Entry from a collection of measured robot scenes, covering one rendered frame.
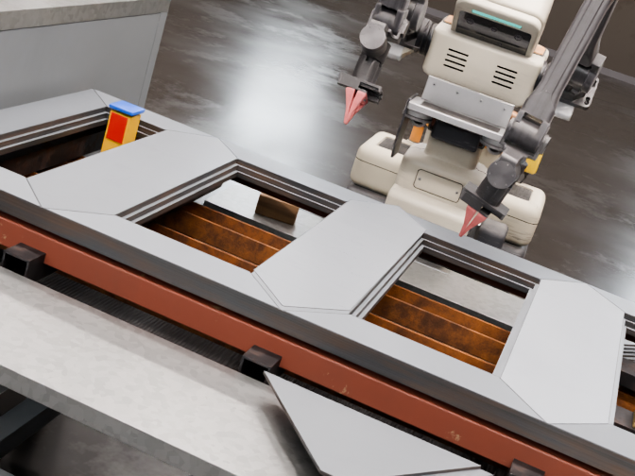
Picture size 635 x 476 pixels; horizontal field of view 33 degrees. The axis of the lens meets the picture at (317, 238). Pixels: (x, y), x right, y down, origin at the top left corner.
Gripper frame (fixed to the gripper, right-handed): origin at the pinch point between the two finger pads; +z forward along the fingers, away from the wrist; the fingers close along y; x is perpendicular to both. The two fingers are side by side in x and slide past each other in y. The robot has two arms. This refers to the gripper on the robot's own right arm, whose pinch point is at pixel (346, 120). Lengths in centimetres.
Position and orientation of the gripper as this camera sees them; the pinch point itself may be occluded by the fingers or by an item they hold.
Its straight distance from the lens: 239.6
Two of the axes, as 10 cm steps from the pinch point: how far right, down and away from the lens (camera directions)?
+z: -3.8, 9.2, -0.9
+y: 9.2, 3.6, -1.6
